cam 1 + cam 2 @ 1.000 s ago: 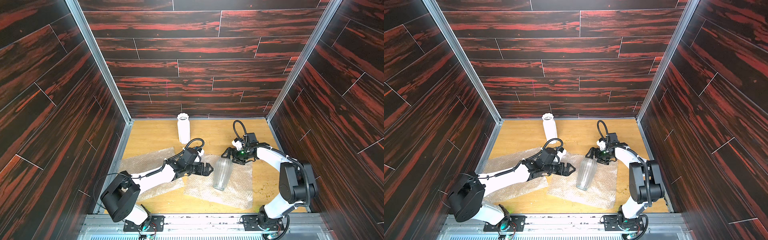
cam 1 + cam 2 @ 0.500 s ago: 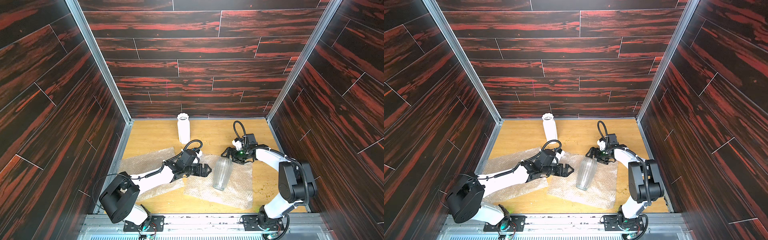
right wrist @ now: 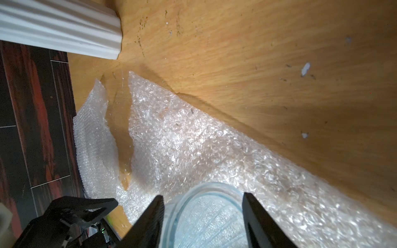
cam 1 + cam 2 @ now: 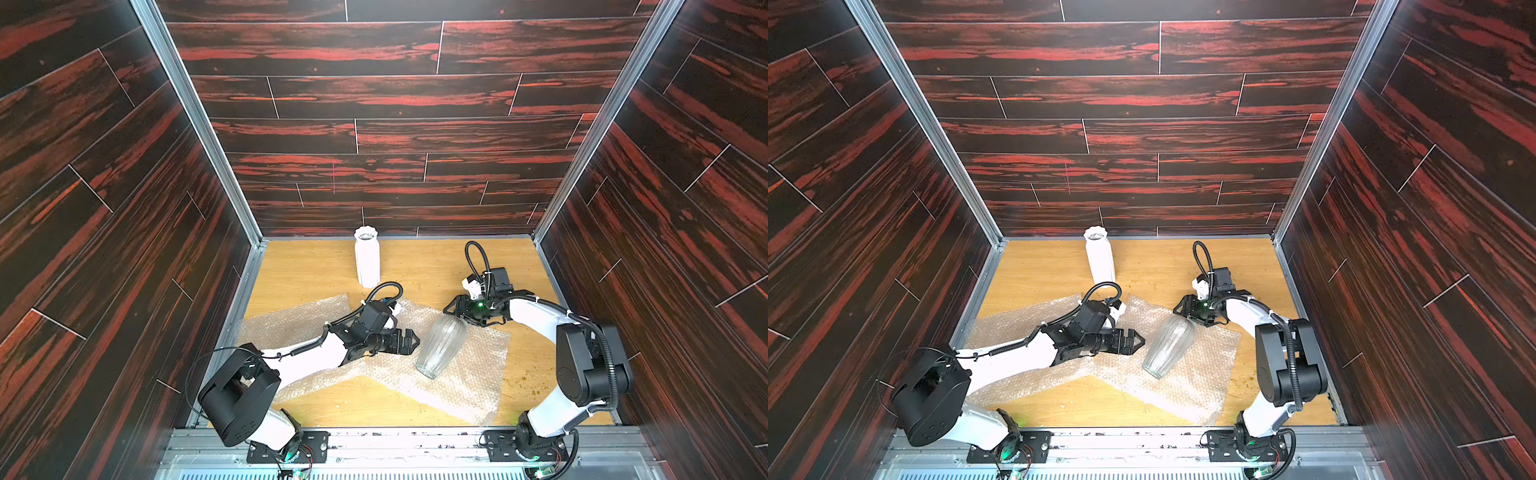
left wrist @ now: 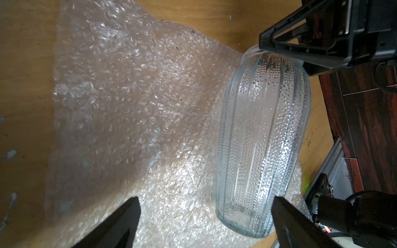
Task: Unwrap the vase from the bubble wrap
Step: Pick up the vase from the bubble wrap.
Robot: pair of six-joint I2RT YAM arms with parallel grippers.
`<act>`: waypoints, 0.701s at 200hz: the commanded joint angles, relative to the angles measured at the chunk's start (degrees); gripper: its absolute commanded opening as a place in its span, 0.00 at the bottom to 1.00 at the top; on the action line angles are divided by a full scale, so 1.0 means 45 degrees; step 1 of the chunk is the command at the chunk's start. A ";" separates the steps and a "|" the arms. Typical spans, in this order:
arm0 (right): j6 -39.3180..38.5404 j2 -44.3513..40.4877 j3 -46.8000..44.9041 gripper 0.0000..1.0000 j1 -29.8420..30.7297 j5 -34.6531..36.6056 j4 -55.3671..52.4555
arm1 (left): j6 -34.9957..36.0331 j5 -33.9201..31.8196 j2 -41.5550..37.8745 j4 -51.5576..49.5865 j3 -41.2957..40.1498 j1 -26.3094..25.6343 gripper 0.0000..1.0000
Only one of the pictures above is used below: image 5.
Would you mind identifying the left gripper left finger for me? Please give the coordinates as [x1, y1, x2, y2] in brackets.
[74, 197, 141, 248]

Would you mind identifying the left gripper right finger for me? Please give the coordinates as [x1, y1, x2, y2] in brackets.
[271, 196, 340, 248]

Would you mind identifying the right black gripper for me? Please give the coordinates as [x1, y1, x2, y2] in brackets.
[258, 1, 397, 76]

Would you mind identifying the clear glass dotted vase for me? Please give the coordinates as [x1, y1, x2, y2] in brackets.
[216, 45, 311, 239]

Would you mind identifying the bubble wrap sheet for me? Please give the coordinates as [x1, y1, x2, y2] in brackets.
[18, 0, 311, 248]

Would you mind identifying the metal front rail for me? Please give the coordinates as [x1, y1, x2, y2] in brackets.
[303, 138, 354, 200]

